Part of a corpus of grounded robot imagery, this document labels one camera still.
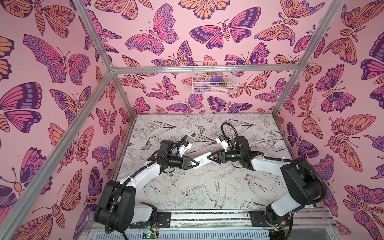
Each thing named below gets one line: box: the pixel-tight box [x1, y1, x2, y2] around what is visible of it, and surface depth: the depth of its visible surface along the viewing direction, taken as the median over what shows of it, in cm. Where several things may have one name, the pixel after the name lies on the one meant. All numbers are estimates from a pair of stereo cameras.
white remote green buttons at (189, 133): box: [179, 127, 199, 140], surface depth 111 cm
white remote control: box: [193, 152, 213, 170], surface depth 81 cm
